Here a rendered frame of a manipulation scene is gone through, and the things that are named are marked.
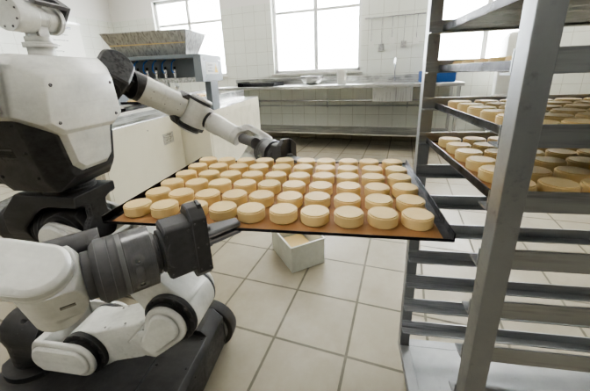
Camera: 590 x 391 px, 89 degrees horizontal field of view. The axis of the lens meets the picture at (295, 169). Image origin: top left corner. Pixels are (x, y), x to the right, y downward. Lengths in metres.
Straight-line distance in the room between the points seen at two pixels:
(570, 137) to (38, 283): 0.65
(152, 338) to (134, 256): 0.51
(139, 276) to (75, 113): 0.48
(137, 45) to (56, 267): 1.87
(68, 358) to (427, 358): 1.08
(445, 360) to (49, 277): 1.11
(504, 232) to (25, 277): 0.58
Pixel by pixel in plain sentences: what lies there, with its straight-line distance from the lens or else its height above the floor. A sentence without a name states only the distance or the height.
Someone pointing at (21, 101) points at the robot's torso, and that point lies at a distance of 0.80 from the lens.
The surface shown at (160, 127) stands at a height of 0.78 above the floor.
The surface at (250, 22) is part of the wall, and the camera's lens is 5.41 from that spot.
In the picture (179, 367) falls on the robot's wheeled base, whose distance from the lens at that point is 1.17.
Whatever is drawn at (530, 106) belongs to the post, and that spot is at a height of 1.00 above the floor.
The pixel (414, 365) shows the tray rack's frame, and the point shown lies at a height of 0.15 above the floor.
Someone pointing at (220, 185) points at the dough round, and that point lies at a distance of 0.68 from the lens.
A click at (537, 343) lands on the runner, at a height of 0.23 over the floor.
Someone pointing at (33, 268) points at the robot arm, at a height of 0.85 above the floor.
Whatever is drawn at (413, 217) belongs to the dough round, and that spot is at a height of 0.82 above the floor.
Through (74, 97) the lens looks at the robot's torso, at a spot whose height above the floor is 1.01.
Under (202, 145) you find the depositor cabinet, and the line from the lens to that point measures 2.03.
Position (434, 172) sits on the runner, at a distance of 0.91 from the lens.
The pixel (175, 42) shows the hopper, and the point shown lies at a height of 1.25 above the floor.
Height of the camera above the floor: 1.05
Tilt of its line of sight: 18 degrees down
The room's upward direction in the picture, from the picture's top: 2 degrees counter-clockwise
